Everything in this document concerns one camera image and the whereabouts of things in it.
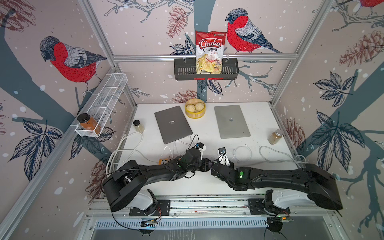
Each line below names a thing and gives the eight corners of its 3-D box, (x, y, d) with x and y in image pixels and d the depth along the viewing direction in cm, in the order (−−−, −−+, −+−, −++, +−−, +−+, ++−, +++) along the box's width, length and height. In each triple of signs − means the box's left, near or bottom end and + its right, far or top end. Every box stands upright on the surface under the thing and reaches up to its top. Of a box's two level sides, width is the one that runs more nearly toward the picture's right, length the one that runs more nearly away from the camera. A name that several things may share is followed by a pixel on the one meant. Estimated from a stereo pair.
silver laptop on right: (220, 139, 103) (221, 137, 101) (213, 108, 122) (214, 106, 120) (250, 136, 104) (251, 135, 102) (238, 106, 123) (239, 104, 121)
